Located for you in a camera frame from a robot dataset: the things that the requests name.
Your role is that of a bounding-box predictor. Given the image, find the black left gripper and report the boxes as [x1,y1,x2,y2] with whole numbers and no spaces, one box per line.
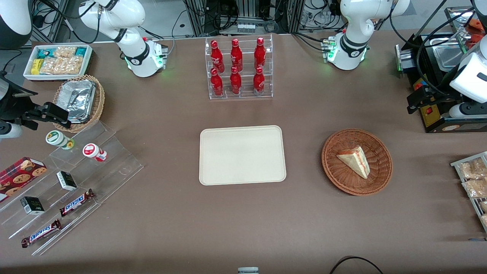
[406,86,463,115]

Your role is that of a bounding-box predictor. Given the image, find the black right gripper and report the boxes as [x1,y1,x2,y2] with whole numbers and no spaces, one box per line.
[0,88,72,131]

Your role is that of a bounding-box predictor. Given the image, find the triangle sandwich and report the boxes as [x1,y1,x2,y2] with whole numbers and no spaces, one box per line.
[336,146,371,180]

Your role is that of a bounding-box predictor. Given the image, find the light wicker basket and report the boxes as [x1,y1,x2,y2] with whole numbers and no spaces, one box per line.
[53,75,106,134]

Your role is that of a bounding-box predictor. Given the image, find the tray of wrapped pastries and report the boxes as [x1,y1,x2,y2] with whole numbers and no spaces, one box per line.
[450,151,487,234]

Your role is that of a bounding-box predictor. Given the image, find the brown wicker basket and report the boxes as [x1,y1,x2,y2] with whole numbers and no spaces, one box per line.
[321,129,393,197]

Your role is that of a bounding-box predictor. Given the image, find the beige plastic tray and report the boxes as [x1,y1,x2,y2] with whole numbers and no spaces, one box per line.
[199,125,287,186]

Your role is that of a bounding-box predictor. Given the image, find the green lid yogurt cup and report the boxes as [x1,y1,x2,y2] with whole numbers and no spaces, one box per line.
[46,130,75,150]

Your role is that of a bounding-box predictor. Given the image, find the aluminium foil container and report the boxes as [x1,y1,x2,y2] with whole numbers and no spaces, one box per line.
[57,80,96,124]

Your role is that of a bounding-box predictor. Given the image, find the black food warmer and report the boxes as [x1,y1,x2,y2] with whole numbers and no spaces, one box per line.
[395,6,487,134]

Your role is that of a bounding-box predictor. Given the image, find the red lid yogurt cup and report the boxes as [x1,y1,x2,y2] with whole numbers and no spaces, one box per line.
[83,143,108,163]

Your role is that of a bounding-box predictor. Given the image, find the steel warmer pan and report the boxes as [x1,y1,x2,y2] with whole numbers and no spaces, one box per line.
[429,36,466,72]

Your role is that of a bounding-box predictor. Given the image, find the clear cracker bag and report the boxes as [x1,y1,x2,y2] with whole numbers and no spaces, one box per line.
[53,46,77,59]
[40,57,64,75]
[61,56,84,75]

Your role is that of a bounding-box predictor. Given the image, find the white snack bin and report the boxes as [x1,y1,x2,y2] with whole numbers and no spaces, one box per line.
[23,44,94,82]

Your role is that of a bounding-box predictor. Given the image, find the small black box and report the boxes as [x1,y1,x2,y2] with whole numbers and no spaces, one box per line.
[20,196,45,216]
[56,171,78,191]

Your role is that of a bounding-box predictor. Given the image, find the clear acrylic step display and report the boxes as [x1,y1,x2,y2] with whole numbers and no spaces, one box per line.
[0,120,145,256]

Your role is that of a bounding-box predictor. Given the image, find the red tartan cookie box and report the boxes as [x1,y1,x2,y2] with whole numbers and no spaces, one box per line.
[0,156,48,203]

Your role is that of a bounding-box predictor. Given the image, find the Snickers chocolate bar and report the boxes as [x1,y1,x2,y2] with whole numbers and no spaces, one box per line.
[21,219,62,249]
[59,189,96,218]

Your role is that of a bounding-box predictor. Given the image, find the red cola bottle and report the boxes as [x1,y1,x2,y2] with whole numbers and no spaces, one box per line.
[229,67,243,95]
[210,40,225,73]
[253,67,266,94]
[210,68,224,97]
[254,37,267,70]
[230,38,244,72]

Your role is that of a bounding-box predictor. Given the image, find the clear acrylic bottle rack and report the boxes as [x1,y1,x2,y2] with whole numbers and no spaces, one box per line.
[205,34,274,100]

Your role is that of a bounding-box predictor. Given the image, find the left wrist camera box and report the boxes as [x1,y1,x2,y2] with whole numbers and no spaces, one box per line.
[448,102,487,119]

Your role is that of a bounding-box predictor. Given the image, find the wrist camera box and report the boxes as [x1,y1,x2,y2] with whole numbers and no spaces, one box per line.
[0,121,22,140]
[448,102,487,119]

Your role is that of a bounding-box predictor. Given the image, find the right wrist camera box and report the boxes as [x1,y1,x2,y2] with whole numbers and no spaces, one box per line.
[0,121,22,140]

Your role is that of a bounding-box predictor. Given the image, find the aluminium frame rack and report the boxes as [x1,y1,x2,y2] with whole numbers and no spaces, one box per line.
[182,0,306,37]

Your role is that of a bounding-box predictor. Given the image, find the black cable loop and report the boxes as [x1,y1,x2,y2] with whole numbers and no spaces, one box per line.
[329,256,385,274]

